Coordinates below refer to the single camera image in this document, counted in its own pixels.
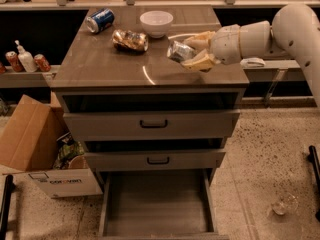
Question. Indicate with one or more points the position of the red soda can right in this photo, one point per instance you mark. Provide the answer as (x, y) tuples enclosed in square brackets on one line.
[(42, 62)]

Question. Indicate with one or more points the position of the white pump bottle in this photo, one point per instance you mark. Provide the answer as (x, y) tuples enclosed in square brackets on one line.
[(26, 58)]

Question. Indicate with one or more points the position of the brown cardboard box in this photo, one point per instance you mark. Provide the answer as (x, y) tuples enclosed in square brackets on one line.
[(29, 139)]

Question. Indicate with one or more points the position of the clear glass on floor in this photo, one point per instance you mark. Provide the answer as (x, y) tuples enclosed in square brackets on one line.
[(287, 203)]

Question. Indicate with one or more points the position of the black bar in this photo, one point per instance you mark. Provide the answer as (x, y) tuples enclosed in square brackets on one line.
[(314, 160), (5, 206)]

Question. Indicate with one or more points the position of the crushed gold can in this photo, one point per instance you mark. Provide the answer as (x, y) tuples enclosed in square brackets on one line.
[(129, 40)]

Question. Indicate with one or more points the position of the white bowl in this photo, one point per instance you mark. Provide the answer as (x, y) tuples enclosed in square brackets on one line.
[(156, 23)]

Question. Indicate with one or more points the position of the grey wall shelf ledge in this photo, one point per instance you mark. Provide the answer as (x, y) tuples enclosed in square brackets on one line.
[(12, 79)]

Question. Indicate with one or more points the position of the grey middle drawer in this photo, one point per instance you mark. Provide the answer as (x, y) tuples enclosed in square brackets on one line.
[(155, 160)]

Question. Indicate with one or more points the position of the green snack bag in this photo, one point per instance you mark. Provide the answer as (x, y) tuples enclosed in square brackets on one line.
[(68, 149)]

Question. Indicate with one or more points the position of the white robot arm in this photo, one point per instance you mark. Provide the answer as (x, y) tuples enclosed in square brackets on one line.
[(294, 31)]

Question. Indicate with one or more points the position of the grey drawer cabinet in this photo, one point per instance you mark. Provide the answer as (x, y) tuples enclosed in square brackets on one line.
[(95, 77)]

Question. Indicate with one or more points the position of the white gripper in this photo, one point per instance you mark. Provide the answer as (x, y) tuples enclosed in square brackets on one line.
[(225, 44)]

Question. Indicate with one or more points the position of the blue pepsi can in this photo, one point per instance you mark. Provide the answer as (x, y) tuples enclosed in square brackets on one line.
[(100, 20)]

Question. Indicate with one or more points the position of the grey open bottom drawer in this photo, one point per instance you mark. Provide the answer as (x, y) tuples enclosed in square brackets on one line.
[(158, 205)]

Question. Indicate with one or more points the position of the black bar right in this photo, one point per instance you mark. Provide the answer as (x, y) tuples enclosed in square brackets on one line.
[(314, 160)]

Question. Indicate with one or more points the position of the white printed cardboard box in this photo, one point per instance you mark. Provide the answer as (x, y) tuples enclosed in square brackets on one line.
[(66, 183)]

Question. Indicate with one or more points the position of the grey top drawer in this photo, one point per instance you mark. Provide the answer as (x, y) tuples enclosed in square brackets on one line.
[(151, 125)]

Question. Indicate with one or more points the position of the red soda can left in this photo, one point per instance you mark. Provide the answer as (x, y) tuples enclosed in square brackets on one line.
[(13, 60)]

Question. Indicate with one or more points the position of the white folded cloth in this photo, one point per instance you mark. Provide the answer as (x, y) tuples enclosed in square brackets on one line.
[(252, 62)]

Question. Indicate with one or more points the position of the black bar left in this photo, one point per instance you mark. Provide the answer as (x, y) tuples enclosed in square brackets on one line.
[(5, 206)]

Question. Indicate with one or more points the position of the silver redbull can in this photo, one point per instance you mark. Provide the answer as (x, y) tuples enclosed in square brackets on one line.
[(180, 52)]

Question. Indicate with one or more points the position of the red soda can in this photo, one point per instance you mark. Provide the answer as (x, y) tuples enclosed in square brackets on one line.
[(42, 62), (13, 60)]

